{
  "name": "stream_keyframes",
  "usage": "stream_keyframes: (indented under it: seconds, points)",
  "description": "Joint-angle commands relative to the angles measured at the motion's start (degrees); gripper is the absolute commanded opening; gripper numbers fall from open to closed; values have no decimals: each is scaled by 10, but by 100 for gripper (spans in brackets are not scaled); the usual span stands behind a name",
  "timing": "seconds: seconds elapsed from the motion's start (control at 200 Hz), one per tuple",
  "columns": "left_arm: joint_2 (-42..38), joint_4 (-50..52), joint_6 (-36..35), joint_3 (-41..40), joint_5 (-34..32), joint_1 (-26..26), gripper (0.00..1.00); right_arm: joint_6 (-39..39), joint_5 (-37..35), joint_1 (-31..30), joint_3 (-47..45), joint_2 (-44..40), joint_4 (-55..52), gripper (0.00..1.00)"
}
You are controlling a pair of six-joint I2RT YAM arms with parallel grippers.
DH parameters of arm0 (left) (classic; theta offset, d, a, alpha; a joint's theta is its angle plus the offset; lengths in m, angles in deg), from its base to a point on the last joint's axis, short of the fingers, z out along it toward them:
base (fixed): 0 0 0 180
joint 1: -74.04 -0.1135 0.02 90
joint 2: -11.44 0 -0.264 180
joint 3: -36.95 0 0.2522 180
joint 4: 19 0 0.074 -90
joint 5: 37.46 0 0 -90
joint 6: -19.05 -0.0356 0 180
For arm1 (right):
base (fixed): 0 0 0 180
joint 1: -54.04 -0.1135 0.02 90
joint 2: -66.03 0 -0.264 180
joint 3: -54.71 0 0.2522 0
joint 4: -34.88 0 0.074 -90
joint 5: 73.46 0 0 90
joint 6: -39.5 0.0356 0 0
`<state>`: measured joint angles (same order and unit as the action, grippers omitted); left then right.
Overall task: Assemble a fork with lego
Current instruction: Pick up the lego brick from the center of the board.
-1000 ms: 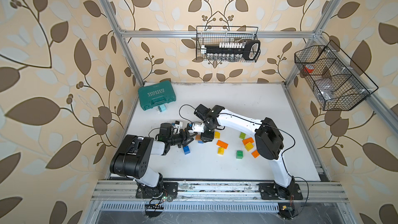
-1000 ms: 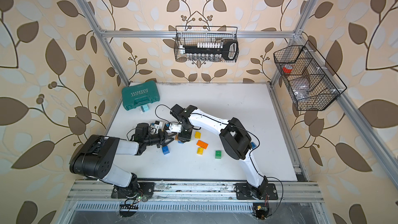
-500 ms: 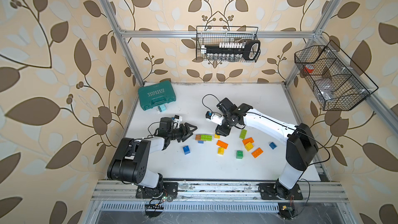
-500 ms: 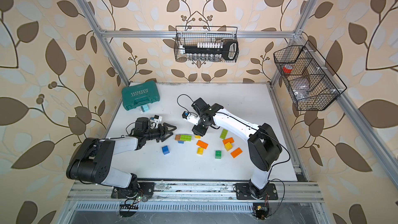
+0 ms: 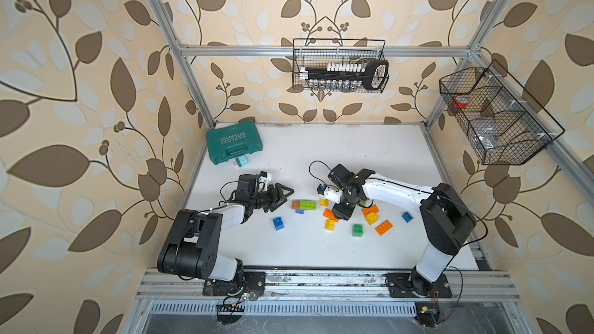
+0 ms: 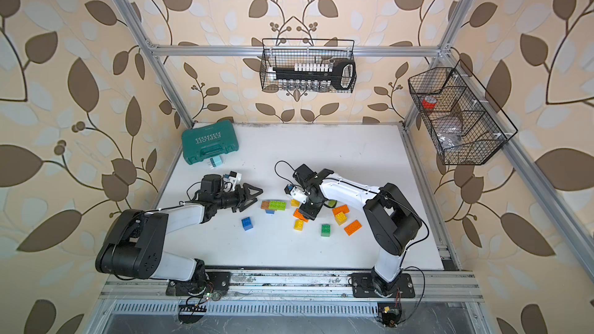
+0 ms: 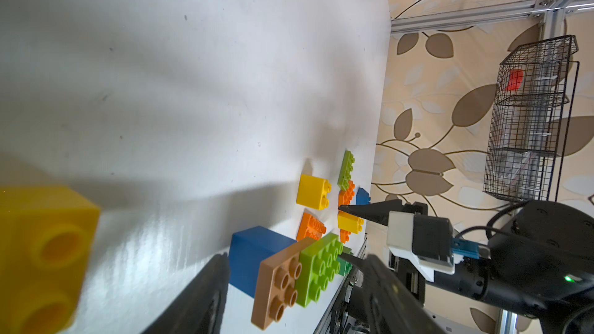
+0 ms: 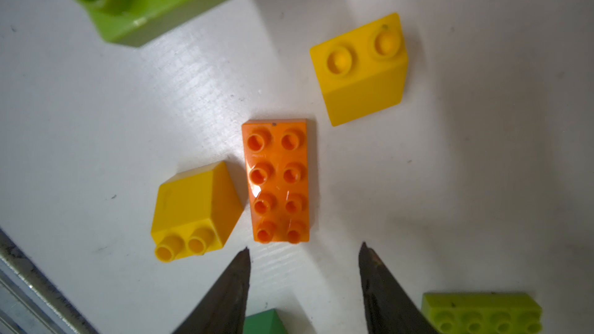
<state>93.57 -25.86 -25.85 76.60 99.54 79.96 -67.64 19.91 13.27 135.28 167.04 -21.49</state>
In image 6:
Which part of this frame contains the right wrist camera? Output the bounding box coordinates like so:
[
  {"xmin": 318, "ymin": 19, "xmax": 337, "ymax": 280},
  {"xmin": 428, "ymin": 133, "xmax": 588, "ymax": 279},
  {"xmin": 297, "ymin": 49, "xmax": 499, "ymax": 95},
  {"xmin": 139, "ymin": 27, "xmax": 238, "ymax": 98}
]
[{"xmin": 285, "ymin": 164, "xmax": 334, "ymax": 203}]

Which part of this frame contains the aluminium frame corner post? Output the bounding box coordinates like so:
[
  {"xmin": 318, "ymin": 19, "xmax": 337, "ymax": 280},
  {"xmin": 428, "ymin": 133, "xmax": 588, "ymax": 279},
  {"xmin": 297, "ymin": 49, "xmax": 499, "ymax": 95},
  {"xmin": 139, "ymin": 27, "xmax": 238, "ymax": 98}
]
[
  {"xmin": 112, "ymin": 0, "xmax": 194, "ymax": 128},
  {"xmin": 401, "ymin": 0, "xmax": 495, "ymax": 131}
]

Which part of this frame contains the aluminium frame corner post right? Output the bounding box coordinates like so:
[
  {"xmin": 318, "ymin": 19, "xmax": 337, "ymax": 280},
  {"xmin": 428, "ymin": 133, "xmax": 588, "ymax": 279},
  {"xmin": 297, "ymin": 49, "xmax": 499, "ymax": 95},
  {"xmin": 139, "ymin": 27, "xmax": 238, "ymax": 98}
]
[{"xmin": 401, "ymin": 0, "xmax": 495, "ymax": 131}]

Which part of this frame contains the orange lego brick long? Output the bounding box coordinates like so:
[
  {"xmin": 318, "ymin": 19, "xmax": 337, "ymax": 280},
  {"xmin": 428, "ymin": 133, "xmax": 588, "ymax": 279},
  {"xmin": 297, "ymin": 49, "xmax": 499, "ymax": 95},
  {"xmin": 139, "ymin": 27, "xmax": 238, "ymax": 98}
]
[{"xmin": 293, "ymin": 209, "xmax": 309, "ymax": 223}]

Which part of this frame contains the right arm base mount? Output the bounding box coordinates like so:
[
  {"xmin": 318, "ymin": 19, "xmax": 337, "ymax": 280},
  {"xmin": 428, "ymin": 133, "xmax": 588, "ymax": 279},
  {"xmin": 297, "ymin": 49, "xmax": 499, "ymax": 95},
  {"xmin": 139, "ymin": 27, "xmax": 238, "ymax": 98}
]
[{"xmin": 349, "ymin": 272, "xmax": 415, "ymax": 298}]

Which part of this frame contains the yellow lego brick right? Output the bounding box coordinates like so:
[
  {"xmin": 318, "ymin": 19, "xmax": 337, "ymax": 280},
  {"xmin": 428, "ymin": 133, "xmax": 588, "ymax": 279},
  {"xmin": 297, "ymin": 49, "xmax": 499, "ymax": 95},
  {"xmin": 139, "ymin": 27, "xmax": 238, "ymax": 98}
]
[{"xmin": 334, "ymin": 212, "xmax": 347, "ymax": 226}]

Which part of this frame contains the small teal white box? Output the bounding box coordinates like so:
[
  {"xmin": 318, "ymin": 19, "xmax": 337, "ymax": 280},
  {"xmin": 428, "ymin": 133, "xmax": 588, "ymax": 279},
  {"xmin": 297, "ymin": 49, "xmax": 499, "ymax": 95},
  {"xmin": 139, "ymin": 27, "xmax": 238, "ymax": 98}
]
[{"xmin": 209, "ymin": 156, "xmax": 223, "ymax": 168}]

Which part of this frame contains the yellow lego brick centre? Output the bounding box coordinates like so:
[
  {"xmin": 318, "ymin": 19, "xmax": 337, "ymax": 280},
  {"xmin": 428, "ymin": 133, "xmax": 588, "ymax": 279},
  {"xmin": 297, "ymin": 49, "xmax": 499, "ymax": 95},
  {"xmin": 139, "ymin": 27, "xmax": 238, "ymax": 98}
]
[{"xmin": 294, "ymin": 220, "xmax": 304, "ymax": 231}]

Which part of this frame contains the lime green lego brick long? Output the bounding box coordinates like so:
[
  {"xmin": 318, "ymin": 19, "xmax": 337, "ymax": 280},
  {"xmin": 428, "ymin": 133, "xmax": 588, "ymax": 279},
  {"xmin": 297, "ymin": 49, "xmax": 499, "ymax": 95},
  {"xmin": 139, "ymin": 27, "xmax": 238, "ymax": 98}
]
[{"xmin": 269, "ymin": 200, "xmax": 287, "ymax": 211}]

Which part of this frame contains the small electronics board right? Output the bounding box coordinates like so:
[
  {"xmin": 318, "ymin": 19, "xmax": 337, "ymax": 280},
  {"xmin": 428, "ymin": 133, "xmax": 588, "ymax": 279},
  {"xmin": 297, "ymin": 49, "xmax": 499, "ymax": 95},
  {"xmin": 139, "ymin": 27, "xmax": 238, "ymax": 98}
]
[{"xmin": 377, "ymin": 304, "xmax": 404, "ymax": 328}]

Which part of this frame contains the blue lego brick loose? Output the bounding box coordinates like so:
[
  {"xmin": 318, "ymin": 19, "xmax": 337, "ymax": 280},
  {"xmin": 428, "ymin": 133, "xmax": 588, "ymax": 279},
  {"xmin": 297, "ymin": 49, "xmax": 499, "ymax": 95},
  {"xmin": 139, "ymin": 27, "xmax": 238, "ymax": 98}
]
[{"xmin": 241, "ymin": 216, "xmax": 254, "ymax": 231}]

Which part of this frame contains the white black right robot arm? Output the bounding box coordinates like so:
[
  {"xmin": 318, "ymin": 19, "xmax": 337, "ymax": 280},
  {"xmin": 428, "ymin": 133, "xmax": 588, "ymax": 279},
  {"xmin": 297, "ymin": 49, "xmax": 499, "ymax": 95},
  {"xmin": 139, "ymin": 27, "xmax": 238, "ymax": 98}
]
[{"xmin": 291, "ymin": 166, "xmax": 424, "ymax": 286}]

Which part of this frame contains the black white socket set rail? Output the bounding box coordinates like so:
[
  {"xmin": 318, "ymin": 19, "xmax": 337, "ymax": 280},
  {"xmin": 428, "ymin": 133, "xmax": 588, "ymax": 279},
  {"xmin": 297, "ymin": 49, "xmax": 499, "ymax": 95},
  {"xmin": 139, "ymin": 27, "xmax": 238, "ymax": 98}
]
[{"xmin": 267, "ymin": 60, "xmax": 357, "ymax": 91}]

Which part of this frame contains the orange lego brick right upper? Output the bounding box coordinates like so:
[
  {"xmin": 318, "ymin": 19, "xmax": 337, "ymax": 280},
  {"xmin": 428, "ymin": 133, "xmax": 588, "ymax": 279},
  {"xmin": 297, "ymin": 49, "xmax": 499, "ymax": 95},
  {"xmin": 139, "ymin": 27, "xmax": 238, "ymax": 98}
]
[{"xmin": 332, "ymin": 205, "xmax": 350, "ymax": 216}]

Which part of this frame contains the aluminium frame corner post left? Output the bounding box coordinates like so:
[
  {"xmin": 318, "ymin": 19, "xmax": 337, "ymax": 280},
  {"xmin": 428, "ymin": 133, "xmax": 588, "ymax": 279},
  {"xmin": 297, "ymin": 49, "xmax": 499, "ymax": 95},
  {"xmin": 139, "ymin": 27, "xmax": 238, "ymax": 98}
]
[{"xmin": 112, "ymin": 0, "xmax": 194, "ymax": 128}]

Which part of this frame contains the clear plastic bag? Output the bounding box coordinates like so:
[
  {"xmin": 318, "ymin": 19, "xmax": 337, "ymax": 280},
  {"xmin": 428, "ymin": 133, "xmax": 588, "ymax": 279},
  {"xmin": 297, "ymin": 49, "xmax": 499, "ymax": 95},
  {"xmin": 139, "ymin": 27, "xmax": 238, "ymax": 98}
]
[{"xmin": 434, "ymin": 116, "xmax": 463, "ymax": 149}]

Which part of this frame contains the green plastic tool case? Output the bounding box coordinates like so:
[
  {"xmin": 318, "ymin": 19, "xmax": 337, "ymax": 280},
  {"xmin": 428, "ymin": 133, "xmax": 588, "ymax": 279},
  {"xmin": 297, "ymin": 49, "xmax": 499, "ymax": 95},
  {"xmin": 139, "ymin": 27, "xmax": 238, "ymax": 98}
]
[{"xmin": 182, "ymin": 120, "xmax": 239, "ymax": 165}]

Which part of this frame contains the orange lego brick right lower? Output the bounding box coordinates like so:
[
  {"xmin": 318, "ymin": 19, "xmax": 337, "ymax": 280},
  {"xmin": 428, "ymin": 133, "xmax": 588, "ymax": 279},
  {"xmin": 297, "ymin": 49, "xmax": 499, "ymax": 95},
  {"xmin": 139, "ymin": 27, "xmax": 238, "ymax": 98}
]
[{"xmin": 344, "ymin": 220, "xmax": 362, "ymax": 236}]

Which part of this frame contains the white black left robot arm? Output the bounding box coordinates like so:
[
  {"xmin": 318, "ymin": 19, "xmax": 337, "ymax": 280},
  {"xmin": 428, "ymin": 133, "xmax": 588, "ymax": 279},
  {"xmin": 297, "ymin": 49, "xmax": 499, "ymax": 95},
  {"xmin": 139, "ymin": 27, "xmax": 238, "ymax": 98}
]
[{"xmin": 95, "ymin": 175, "xmax": 263, "ymax": 281}]

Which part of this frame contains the green lego brick square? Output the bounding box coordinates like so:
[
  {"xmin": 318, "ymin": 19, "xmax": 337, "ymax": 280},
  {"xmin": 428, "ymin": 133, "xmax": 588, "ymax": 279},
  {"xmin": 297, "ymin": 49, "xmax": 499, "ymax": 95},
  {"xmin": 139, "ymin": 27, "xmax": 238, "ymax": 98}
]
[{"xmin": 320, "ymin": 224, "xmax": 331, "ymax": 238}]

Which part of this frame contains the black wire basket back wall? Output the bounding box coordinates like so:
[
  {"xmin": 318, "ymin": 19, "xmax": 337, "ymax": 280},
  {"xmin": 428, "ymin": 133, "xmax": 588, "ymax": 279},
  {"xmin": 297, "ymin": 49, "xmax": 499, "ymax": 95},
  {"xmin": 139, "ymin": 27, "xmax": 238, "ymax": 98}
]
[{"xmin": 259, "ymin": 37, "xmax": 356, "ymax": 93}]

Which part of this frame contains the black wire basket wall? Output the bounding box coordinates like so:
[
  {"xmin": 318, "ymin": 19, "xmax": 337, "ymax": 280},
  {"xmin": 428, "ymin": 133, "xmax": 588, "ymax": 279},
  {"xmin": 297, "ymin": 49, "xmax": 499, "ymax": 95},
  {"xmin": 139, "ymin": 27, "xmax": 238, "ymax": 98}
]
[
  {"xmin": 259, "ymin": 37, "xmax": 356, "ymax": 93},
  {"xmin": 408, "ymin": 60, "xmax": 518, "ymax": 165}
]

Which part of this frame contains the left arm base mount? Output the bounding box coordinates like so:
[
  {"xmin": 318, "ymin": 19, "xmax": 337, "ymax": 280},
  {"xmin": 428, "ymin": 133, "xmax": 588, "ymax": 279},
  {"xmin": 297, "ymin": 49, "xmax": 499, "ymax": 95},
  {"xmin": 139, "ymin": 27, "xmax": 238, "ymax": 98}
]
[{"xmin": 166, "ymin": 271, "xmax": 231, "ymax": 300}]

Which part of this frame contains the aluminium frame back crossbar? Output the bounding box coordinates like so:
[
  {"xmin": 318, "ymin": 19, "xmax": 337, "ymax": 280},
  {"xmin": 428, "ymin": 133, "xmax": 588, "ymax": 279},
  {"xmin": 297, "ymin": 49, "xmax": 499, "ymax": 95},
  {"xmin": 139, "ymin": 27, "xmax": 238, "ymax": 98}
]
[{"xmin": 149, "ymin": 44, "xmax": 442, "ymax": 59}]

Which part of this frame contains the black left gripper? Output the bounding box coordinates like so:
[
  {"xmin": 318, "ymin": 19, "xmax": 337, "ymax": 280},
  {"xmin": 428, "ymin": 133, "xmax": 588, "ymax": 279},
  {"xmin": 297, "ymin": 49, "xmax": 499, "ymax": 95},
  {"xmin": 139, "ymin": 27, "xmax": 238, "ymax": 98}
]
[{"xmin": 212, "ymin": 183, "xmax": 261, "ymax": 212}]

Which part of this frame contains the black wire basket right wall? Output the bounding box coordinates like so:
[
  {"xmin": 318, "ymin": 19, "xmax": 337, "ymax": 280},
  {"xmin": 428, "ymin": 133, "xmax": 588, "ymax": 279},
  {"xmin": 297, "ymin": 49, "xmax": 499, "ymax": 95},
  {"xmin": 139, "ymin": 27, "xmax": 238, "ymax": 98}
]
[{"xmin": 408, "ymin": 60, "xmax": 518, "ymax": 165}]

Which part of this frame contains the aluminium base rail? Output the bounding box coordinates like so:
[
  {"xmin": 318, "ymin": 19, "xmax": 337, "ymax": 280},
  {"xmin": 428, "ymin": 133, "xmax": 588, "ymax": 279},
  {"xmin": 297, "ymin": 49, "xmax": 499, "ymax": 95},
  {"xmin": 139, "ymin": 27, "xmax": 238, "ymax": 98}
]
[{"xmin": 99, "ymin": 268, "xmax": 484, "ymax": 303}]

